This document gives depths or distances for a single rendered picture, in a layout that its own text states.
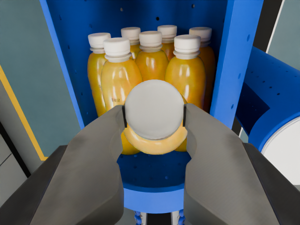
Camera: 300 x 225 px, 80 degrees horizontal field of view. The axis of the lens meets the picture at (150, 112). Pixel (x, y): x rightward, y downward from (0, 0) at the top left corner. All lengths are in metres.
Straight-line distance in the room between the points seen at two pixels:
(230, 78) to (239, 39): 0.04
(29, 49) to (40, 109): 0.56
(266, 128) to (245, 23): 0.39
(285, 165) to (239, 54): 0.47
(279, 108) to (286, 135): 0.07
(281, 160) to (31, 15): 1.63
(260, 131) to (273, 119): 0.05
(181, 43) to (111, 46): 0.10
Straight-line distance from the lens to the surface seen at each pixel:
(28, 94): 1.95
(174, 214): 1.01
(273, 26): 1.44
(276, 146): 0.58
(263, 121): 0.58
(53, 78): 1.74
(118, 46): 0.27
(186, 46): 0.28
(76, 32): 0.37
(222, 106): 0.23
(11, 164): 2.44
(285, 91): 0.62
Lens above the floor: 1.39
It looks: 57 degrees down
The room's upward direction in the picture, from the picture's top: 176 degrees counter-clockwise
